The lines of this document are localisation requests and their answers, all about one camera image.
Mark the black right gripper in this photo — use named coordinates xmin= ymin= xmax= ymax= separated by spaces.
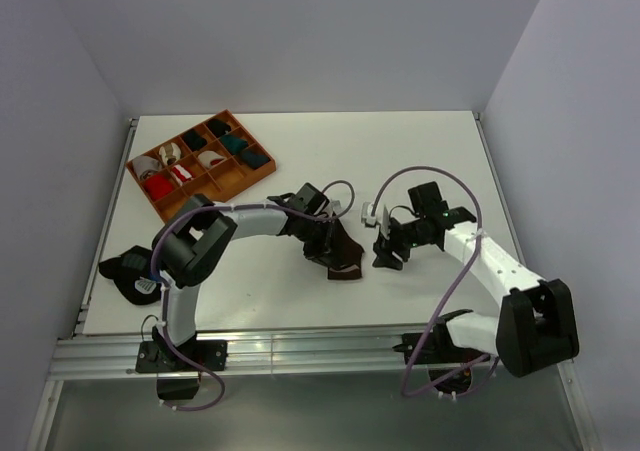
xmin=372 ymin=215 xmax=427 ymax=271

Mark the teal green rolled sock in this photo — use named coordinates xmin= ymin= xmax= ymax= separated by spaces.
xmin=219 ymin=134 xmax=249 ymax=156

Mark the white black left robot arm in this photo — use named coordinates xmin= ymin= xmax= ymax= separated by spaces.
xmin=150 ymin=183 xmax=362 ymax=370

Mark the grey white rolled sock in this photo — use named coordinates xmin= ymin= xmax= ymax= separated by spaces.
xmin=131 ymin=155 xmax=162 ymax=181

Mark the black patterned sock pile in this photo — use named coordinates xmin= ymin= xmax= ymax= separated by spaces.
xmin=98 ymin=245 xmax=161 ymax=306

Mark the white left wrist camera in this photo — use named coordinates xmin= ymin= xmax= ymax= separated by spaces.
xmin=326 ymin=200 xmax=344 ymax=215

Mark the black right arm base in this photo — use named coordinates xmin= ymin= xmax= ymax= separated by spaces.
xmin=393 ymin=330 xmax=481 ymax=395

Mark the aluminium frame rail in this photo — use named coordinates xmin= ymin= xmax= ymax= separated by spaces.
xmin=47 ymin=323 xmax=574 ymax=380

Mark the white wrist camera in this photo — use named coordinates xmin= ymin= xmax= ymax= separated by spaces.
xmin=326 ymin=200 xmax=344 ymax=215
xmin=360 ymin=202 xmax=390 ymax=239

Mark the red white striped sock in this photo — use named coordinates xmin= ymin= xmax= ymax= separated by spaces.
xmin=170 ymin=164 xmax=194 ymax=186

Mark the orange wooden divider tray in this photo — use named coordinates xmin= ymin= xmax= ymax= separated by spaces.
xmin=126 ymin=110 xmax=277 ymax=223

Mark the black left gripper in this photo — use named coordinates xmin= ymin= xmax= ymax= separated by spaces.
xmin=296 ymin=216 xmax=339 ymax=272

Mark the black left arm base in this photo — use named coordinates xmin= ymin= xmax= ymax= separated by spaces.
xmin=134 ymin=339 xmax=228 ymax=404

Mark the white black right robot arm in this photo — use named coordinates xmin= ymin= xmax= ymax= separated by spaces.
xmin=362 ymin=182 xmax=580 ymax=377

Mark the beige brown rolled sock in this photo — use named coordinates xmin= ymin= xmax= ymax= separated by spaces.
xmin=157 ymin=141 xmax=182 ymax=166

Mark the white red rolled sock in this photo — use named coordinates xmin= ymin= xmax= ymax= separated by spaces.
xmin=197 ymin=150 xmax=225 ymax=169

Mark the dark teal rolled sock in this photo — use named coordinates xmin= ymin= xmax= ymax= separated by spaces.
xmin=239 ymin=149 xmax=270 ymax=170

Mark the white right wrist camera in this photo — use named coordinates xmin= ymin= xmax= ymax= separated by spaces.
xmin=360 ymin=202 xmax=390 ymax=239

